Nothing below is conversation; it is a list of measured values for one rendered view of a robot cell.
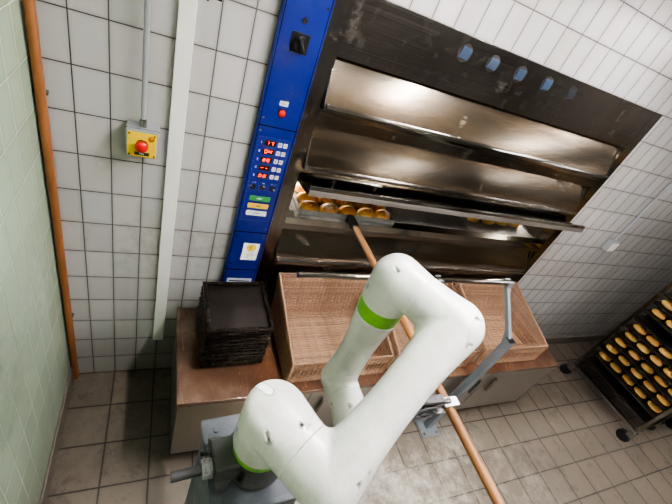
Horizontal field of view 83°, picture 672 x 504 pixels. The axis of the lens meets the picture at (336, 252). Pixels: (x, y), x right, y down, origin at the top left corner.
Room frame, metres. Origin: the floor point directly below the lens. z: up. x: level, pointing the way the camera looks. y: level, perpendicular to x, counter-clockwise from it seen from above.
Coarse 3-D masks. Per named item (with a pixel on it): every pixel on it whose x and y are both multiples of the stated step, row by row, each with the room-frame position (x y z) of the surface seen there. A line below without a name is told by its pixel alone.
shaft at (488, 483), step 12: (360, 240) 1.49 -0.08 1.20; (372, 264) 1.36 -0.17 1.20; (408, 324) 1.08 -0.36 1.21; (408, 336) 1.03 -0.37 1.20; (444, 396) 0.83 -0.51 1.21; (444, 408) 0.80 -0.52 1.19; (456, 420) 0.76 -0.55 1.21; (456, 432) 0.73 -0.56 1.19; (468, 444) 0.70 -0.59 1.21; (480, 468) 0.64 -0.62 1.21; (492, 480) 0.62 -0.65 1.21; (492, 492) 0.59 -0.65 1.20
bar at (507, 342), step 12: (300, 276) 1.13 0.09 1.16; (312, 276) 1.16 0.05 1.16; (324, 276) 1.19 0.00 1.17; (336, 276) 1.22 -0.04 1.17; (348, 276) 1.25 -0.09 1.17; (360, 276) 1.28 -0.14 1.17; (504, 288) 1.77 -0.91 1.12; (504, 300) 1.73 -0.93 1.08; (504, 312) 1.69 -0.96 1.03; (504, 336) 1.62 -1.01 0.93; (504, 348) 1.57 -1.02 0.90; (492, 360) 1.57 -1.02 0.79; (480, 372) 1.57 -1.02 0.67; (468, 384) 1.57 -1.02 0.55; (456, 396) 1.57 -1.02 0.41; (420, 420) 1.61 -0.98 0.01; (432, 420) 1.57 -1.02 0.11; (420, 432) 1.53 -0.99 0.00; (432, 432) 1.56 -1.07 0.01
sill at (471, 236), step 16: (304, 224) 1.51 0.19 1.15; (320, 224) 1.56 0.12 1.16; (336, 224) 1.60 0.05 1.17; (368, 224) 1.70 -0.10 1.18; (384, 224) 1.77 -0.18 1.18; (400, 224) 1.85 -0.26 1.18; (464, 240) 2.05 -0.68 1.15; (480, 240) 2.12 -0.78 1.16; (496, 240) 2.18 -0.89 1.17; (512, 240) 2.26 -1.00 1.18; (528, 240) 2.37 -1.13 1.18
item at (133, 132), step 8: (128, 120) 1.11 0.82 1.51; (128, 128) 1.06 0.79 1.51; (136, 128) 1.08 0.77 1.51; (144, 128) 1.10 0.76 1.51; (152, 128) 1.13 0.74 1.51; (128, 136) 1.06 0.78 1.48; (136, 136) 1.07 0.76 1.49; (144, 136) 1.08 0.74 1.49; (152, 136) 1.10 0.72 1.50; (128, 144) 1.06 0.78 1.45; (152, 144) 1.10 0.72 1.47; (128, 152) 1.06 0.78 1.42; (136, 152) 1.07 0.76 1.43; (152, 152) 1.10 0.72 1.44
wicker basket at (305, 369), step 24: (288, 288) 1.47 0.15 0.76; (312, 288) 1.54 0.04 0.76; (336, 288) 1.62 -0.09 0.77; (360, 288) 1.71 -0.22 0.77; (288, 312) 1.45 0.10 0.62; (336, 312) 1.61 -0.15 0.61; (288, 336) 1.17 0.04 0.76; (312, 336) 1.39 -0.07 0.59; (336, 336) 1.46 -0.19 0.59; (288, 360) 1.10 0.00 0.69; (312, 360) 1.24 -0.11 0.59; (384, 360) 1.34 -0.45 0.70
